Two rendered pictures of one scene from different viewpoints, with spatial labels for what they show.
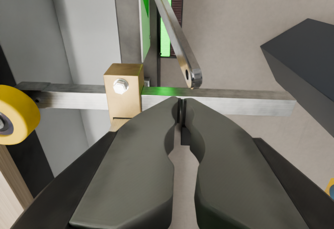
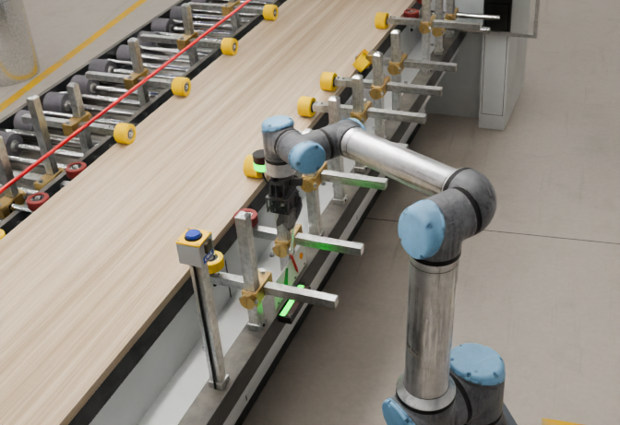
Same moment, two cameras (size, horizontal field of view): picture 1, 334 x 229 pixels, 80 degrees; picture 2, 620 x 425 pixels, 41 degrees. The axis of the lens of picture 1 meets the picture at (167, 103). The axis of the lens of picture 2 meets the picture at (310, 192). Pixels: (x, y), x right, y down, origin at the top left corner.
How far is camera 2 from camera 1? 2.49 m
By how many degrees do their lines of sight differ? 86
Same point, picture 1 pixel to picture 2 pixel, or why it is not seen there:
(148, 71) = (267, 320)
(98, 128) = (188, 375)
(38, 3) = (224, 289)
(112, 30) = not seen: hidden behind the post
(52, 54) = not seen: hidden behind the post
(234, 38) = not seen: outside the picture
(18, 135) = (214, 262)
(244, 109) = (313, 294)
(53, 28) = (219, 306)
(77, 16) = (235, 310)
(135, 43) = (268, 307)
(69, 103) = (232, 277)
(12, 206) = (161, 294)
